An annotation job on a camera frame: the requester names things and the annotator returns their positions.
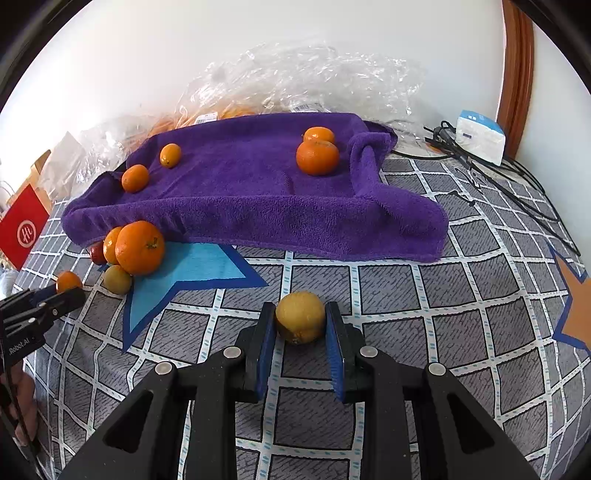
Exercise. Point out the large orange mandarin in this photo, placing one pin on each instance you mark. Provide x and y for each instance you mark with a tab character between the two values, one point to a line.
317	158
140	248

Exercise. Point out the person's left hand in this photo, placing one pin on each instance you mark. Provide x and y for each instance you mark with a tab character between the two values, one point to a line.
23	406

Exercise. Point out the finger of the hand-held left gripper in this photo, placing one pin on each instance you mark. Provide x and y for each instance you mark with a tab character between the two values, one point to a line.
69	300
44	291

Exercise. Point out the red plum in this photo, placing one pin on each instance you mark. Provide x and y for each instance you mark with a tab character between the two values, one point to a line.
97	253

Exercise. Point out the brown wooden door frame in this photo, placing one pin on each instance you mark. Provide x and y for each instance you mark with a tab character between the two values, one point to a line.
517	69

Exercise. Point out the small orange mandarin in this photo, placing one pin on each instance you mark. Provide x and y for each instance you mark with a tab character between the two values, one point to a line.
135	178
170	155

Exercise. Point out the white plastic bag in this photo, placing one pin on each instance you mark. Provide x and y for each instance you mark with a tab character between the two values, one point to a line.
64	161

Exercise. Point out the purple towel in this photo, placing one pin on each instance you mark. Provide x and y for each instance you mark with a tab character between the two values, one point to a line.
258	184

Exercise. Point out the red paper bag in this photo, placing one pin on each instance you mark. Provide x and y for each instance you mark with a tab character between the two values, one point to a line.
23	226

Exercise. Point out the grey checkered tablecloth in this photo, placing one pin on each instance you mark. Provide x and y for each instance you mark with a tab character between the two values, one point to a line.
415	323

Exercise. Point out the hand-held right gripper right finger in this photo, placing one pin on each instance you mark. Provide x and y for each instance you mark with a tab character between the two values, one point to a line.
334	355

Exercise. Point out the blue white tissue pack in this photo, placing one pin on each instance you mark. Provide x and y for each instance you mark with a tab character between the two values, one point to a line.
480	138

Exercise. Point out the wooden furniture frame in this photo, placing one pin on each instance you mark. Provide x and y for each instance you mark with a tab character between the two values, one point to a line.
39	168

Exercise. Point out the crumpled clear plastic bag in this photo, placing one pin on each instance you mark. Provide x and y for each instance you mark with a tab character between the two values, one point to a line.
106	147

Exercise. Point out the large clear plastic bag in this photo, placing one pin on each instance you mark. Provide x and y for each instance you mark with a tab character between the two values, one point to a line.
323	74

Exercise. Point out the yellow green plum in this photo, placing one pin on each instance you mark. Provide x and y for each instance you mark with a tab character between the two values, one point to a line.
300	317
117	279

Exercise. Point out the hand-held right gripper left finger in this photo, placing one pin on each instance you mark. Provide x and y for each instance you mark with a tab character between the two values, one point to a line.
267	350

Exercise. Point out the pile of bagged oranges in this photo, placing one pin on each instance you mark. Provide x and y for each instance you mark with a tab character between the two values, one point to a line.
231	110

